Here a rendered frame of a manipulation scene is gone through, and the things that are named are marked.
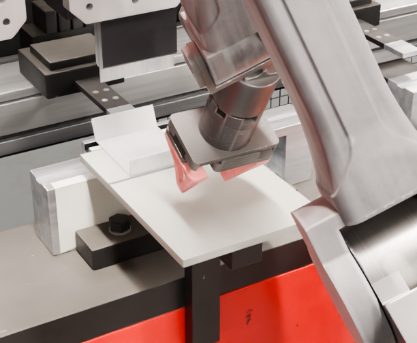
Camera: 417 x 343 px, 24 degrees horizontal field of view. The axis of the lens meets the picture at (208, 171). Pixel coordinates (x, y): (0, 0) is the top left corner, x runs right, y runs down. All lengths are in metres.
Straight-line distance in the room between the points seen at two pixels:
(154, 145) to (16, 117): 0.29
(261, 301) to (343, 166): 0.76
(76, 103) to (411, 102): 0.49
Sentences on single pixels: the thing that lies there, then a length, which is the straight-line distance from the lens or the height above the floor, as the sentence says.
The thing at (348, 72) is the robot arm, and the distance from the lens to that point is 0.54.
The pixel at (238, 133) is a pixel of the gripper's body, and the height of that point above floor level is 1.12.
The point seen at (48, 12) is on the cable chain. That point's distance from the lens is 1.57.
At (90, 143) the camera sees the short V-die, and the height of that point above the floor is 1.00.
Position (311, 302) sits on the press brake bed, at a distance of 1.35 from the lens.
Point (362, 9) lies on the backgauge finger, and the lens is 1.64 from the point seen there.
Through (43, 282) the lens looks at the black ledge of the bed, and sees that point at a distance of 1.21.
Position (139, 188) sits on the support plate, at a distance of 1.14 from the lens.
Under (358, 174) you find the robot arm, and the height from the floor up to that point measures 1.31.
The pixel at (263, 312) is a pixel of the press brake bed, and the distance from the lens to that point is 1.31.
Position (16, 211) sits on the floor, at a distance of 3.06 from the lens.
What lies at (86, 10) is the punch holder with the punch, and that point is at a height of 1.19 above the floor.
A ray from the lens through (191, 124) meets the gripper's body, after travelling 1.02.
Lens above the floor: 1.57
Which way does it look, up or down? 29 degrees down
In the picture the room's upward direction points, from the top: straight up
